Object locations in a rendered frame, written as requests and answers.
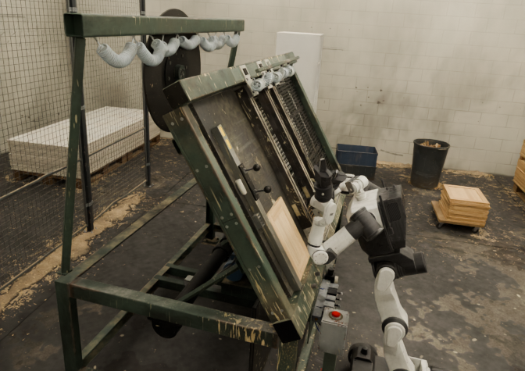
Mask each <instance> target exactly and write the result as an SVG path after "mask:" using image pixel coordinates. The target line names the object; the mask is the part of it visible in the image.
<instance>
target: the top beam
mask: <svg viewBox="0 0 525 371"><path fill-rule="evenodd" d="M294 57H295V55H294V53H293V52H288V53H284V54H281V55H275V56H272V57H269V58H265V59H268V60H269V61H270V64H274V63H276V62H280V61H284V60H286V59H290V58H294ZM263 60H264V59H260V60H256V61H254V62H248V63H245V64H241V65H238V66H232V67H229V68H226V69H222V70H217V71H213V72H210V73H204V74H201V75H198V76H194V77H189V78H185V79H182V80H178V81H176V82H175V83H173V84H171V85H169V86H168V87H165V88H163V90H162V91H163V93H164V95H165V96H166V99H167V101H168V102H169V104H170V106H171V108H172V110H174V109H177V108H179V107H181V106H182V105H185V104H188V105H189V104H191V103H193V102H196V101H199V100H201V99H203V98H207V97H209V96H212V95H215V94H218V93H220V92H222V91H225V90H228V89H230V88H232V87H236V86H238V85H241V84H244V83H246V81H245V79H244V77H243V75H242V73H241V71H240V69H239V66H243V65H245V66H246V68H247V70H248V72H249V74H250V76H251V77H252V79H253V80H254V78H255V79H257V78H259V77H261V76H262V75H261V73H256V71H255V70H256V69H258V66H257V65H256V63H255V62H258V61H261V63H262V65H263V66H266V64H265V63H264V61H263ZM280 68H281V66H276V67H274V68H273V69H274V72H275V71H278V70H279V69H280Z"/></svg>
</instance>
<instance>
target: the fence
mask: <svg viewBox="0 0 525 371"><path fill-rule="evenodd" d="M219 127H222V126H221V124H220V125H218V126H216V127H214V128H212V129H211V131H212V133H213V135H214V137H215V139H216V141H217V143H218V145H219V146H220V149H221V151H222V153H223V155H224V157H225V159H226V160H227V162H228V164H229V166H230V168H231V170H232V172H233V174H234V176H235V178H236V180H238V179H241V182H242V183H243V185H244V187H245V190H246V191H247V192H246V194H245V197H246V199H247V201H248V203H249V205H250V207H251V209H252V211H253V213H254V214H256V213H258V212H259V214H260V216H261V217H262V220H263V222H264V223H265V225H264V226H263V228H262V231H263V233H264V234H265V236H266V239H267V240H268V242H269V244H270V247H271V248H272V250H273V253H274V254H275V256H276V258H277V261H278V262H279V263H280V266H281V268H282V270H283V271H284V274H285V276H286V277H287V280H288V282H289V284H290V285H291V288H292V290H293V291H299V290H301V287H302V283H301V281H300V279H299V278H298V275H297V273H296V272H295V269H294V267H293V265H292V264H291V261H290V259H289V258H288V256H287V254H286V252H285V250H284V248H283V246H282V244H281V242H280V240H279V238H278V236H277V234H276V232H275V230H274V228H273V226H272V224H271V222H270V220H269V218H268V216H267V214H266V212H265V210H264V208H263V206H262V204H261V202H260V200H259V199H258V200H257V201H255V199H254V198H253V196H252V193H251V191H250V190H249V188H248V185H247V184H246V182H245V179H244V177H243V176H242V174H241V171H240V170H239V168H238V166H239V165H240V164H241V163H240V161H239V159H238V157H237V155H236V153H235V151H234V149H233V147H232V145H231V143H230V141H229V139H228V137H227V135H226V133H225V131H224V130H223V132H224V133H225V136H223V135H222V133H221V131H220V129H219ZM222 129H223V128H222ZM226 139H227V140H228V141H229V143H230V146H231V147H232V148H231V149H229V147H228V145H227V143H226Z"/></svg>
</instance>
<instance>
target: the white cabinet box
mask: <svg viewBox="0 0 525 371"><path fill-rule="evenodd" d="M322 50H323V34H312V33H299V32H287V31H283V32H277V45H276V55H281V54H284V53H288V52H293V53H294V55H295V57H296V56H299V57H300V59H297V62H296V63H294V68H295V71H296V73H297V74H298V78H299V80H300V81H301V83H302V86H303V88H304V90H305V93H306V94H307V96H308V99H309V101H310V103H311V105H312V107H313V110H314V112H315V113H316V106H317V98H318V90H319V82H320V66H321V58H322Z"/></svg>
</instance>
